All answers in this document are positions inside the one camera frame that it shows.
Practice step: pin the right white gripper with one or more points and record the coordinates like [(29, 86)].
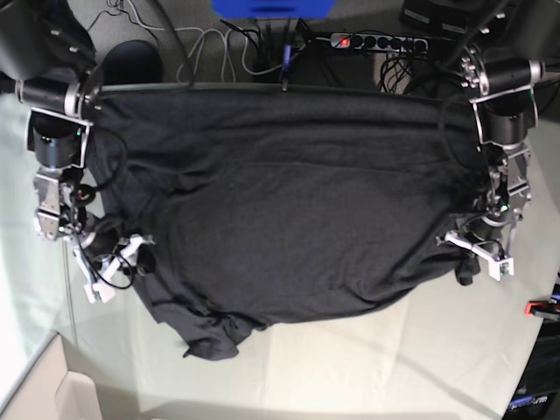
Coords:
[(112, 266)]

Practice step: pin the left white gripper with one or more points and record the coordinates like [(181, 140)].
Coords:
[(487, 238)]

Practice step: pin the black t-shirt with colourful print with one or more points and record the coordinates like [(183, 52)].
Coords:
[(269, 208)]

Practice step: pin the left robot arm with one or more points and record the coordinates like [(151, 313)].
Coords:
[(500, 59)]

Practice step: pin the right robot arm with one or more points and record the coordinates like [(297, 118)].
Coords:
[(48, 63)]

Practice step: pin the right orange-black table clamp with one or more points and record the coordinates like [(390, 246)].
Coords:
[(546, 310)]

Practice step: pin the grey-green table cloth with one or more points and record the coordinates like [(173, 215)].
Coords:
[(443, 352)]

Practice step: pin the beige bin at corner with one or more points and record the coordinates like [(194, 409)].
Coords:
[(48, 389)]

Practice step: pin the black round stool seat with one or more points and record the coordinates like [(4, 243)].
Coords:
[(133, 62)]

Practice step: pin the blue box at top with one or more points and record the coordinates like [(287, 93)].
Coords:
[(272, 8)]

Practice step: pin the black power strip red switch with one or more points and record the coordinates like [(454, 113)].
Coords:
[(379, 43)]

